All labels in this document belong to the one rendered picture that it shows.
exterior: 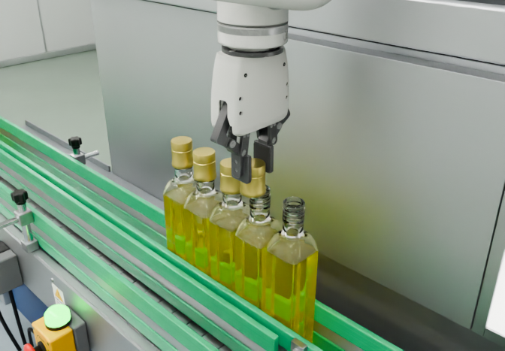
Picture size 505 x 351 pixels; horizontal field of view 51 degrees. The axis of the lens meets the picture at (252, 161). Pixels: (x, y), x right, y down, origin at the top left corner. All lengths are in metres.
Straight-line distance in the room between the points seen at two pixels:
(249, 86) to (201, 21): 0.37
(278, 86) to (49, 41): 6.49
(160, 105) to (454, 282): 0.68
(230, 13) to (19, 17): 6.34
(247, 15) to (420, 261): 0.41
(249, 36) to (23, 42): 6.40
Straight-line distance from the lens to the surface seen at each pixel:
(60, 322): 1.02
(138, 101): 1.19
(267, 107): 0.65
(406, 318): 0.89
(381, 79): 0.71
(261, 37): 0.60
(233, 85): 0.62
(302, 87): 0.79
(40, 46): 7.04
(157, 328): 0.84
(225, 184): 0.76
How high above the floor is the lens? 1.66
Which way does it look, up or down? 26 degrees down
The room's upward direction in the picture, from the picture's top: straight up
